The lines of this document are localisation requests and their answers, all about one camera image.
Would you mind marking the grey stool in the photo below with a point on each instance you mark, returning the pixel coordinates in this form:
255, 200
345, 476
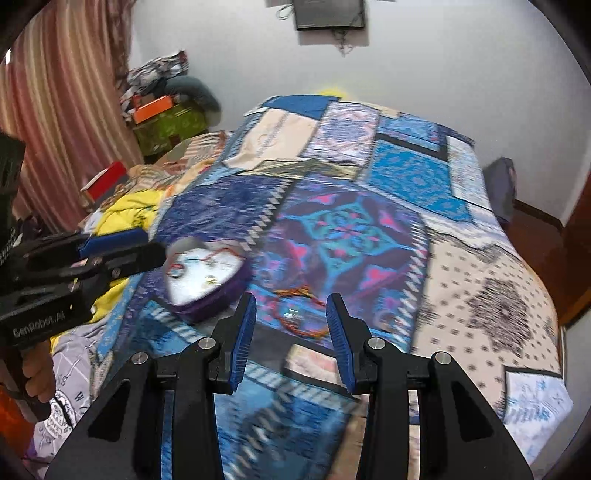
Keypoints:
499, 189

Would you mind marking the striped pink curtain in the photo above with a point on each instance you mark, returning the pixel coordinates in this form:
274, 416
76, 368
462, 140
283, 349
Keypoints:
64, 106

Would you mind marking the blue patchwork bedspread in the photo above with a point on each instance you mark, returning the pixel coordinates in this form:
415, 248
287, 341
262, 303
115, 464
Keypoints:
369, 221

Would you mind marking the person's left hand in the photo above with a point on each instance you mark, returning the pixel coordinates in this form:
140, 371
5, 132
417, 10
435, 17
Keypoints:
39, 374

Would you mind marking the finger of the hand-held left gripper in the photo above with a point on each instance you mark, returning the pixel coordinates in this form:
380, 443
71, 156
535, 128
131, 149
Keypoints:
115, 240
134, 261

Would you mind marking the wall-mounted television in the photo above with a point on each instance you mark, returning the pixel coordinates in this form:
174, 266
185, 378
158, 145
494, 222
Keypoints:
330, 13

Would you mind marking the grey printed cloth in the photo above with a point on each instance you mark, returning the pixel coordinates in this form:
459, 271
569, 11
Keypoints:
74, 383

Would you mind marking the purple heart-shaped jewelry box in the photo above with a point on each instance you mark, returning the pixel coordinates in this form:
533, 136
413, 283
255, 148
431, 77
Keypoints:
207, 284

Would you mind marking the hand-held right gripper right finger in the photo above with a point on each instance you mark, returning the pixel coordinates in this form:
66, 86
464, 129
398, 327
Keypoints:
339, 339

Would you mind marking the beige patterned pillow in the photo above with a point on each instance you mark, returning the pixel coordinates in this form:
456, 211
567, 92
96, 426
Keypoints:
194, 152

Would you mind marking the red box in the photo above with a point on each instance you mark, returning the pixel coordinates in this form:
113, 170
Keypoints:
104, 182

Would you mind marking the yellow blanket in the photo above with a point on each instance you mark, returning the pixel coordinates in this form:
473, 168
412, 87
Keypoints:
134, 210

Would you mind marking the green patterned box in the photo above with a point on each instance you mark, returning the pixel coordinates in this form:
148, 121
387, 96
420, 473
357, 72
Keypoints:
171, 129

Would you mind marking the black and white patterned bag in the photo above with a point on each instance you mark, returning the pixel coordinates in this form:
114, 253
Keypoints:
154, 71

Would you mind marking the grey pillow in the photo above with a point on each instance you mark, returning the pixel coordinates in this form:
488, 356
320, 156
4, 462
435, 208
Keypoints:
198, 92

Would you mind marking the wooden door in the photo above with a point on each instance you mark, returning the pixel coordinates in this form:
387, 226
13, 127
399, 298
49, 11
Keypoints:
577, 249

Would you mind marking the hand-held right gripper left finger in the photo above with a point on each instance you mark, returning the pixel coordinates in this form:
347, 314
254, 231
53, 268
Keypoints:
244, 337

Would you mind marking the orange box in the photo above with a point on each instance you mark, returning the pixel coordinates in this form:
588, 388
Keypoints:
152, 110

